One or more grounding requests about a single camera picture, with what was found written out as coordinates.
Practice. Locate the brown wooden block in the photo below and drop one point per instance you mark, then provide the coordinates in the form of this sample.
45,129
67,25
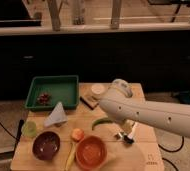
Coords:
89,101

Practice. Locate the green plastic tray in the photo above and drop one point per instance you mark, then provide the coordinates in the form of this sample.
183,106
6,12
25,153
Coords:
64,89

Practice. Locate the orange bowl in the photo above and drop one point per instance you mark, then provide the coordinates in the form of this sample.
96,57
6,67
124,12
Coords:
91,152

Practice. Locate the yellow banana toy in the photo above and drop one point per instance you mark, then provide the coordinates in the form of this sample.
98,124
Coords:
70,157

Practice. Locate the orange fruit toy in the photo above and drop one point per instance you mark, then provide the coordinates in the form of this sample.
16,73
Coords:
77,134

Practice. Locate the green chili pepper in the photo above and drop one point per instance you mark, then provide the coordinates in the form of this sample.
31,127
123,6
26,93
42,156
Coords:
100,121

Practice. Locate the red berry cluster toy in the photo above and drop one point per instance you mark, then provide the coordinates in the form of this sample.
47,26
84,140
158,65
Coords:
43,99

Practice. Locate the white folded cloth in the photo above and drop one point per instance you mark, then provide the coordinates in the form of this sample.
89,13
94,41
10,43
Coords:
56,117

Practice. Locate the light green cup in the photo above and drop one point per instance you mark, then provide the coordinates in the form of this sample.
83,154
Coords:
29,129

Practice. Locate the purple bowl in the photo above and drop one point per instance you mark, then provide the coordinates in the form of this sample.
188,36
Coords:
46,145

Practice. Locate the black white dish brush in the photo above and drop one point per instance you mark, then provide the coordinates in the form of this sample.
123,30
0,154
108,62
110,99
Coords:
129,139

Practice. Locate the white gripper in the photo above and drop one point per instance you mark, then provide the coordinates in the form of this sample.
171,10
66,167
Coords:
127,126

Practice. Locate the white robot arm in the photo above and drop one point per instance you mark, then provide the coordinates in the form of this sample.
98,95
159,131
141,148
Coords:
119,105

